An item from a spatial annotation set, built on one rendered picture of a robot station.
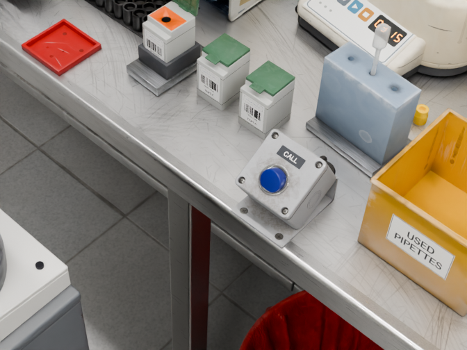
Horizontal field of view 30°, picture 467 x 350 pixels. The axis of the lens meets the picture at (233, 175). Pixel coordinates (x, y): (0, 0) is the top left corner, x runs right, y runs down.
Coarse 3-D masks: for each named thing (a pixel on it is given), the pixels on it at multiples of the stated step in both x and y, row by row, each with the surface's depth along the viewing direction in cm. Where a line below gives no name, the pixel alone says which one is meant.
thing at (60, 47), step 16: (48, 32) 107; (64, 32) 108; (80, 32) 107; (32, 48) 106; (48, 48) 106; (64, 48) 106; (80, 48) 106; (96, 48) 106; (48, 64) 103; (64, 64) 104
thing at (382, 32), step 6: (378, 24) 86; (384, 24) 86; (378, 30) 86; (384, 30) 86; (390, 30) 86; (378, 36) 86; (384, 36) 86; (372, 42) 88; (378, 42) 87; (384, 42) 87; (378, 48) 87
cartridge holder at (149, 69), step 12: (144, 48) 101; (192, 48) 102; (144, 60) 103; (156, 60) 101; (180, 60) 101; (192, 60) 103; (132, 72) 103; (144, 72) 102; (156, 72) 102; (168, 72) 101; (180, 72) 102; (144, 84) 102; (156, 84) 101; (168, 84) 102
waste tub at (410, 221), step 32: (448, 128) 89; (416, 160) 89; (448, 160) 92; (384, 192) 82; (416, 192) 93; (448, 192) 93; (384, 224) 84; (416, 224) 81; (448, 224) 90; (384, 256) 87; (416, 256) 84; (448, 256) 80; (448, 288) 83
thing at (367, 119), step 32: (352, 64) 92; (320, 96) 96; (352, 96) 92; (384, 96) 89; (416, 96) 90; (320, 128) 98; (352, 128) 95; (384, 128) 91; (352, 160) 96; (384, 160) 94
